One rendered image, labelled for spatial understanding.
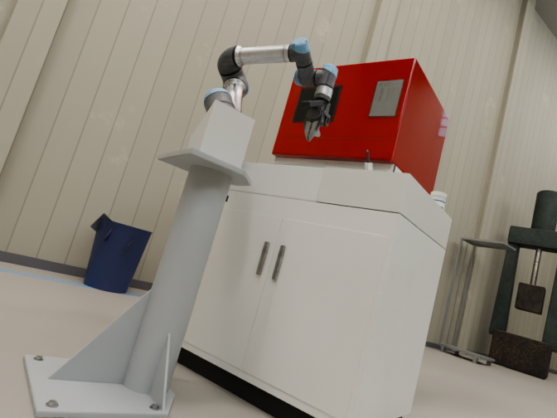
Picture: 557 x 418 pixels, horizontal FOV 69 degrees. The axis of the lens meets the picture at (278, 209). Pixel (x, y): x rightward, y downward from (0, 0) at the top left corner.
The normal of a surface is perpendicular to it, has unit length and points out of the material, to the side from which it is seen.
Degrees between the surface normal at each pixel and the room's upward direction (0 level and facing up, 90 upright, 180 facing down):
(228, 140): 90
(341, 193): 90
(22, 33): 90
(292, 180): 90
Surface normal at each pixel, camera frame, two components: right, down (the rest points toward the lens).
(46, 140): 0.58, 0.04
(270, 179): -0.57, -0.28
